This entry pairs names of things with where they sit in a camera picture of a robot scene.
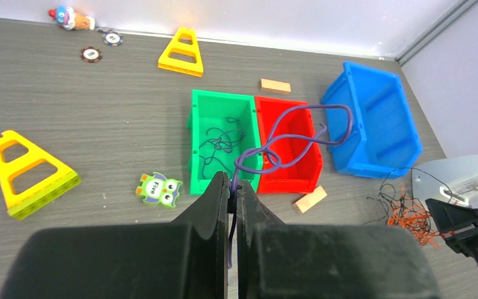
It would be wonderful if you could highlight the blue plastic bin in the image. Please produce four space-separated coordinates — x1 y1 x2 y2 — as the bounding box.
321 61 423 179

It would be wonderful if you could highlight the poker chip dark red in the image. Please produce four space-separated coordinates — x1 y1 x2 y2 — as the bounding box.
80 47 103 63

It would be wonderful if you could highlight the poker chip blue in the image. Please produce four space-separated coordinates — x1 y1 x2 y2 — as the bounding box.
102 31 124 47

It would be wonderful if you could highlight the wooden block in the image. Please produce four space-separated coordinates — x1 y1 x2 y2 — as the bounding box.
260 78 291 94
293 186 327 214

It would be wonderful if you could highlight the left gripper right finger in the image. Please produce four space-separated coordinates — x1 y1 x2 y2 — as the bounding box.
235 181 441 298

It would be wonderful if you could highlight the purple cable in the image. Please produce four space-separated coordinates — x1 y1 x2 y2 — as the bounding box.
227 103 354 270

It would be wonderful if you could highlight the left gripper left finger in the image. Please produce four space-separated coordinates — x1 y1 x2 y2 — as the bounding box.
0 172 229 298

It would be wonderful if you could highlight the clown figurine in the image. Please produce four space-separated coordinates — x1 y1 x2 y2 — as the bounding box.
47 6 96 31

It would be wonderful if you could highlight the white grey stand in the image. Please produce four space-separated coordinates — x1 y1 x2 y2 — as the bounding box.
411 154 478 208

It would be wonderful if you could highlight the green plastic bin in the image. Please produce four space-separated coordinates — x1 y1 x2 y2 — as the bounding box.
187 90 261 195

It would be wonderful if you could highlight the green owl toy tile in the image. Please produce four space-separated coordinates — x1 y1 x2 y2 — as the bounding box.
135 172 182 209

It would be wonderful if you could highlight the yellow triangle block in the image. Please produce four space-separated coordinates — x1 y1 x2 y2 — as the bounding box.
157 27 204 77
0 130 82 220

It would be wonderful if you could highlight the red plastic bin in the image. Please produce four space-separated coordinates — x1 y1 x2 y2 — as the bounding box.
255 96 323 194

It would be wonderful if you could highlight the yellow triangle block near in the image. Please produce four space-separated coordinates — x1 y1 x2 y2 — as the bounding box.
0 130 82 220

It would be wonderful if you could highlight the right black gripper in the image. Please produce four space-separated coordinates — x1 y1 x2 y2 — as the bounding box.
425 199 478 265

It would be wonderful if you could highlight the orange cable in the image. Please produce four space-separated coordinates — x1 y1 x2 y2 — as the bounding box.
386 186 441 249

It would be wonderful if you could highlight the yellow triangle block far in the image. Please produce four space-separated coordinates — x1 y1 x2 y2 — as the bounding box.
157 27 204 77

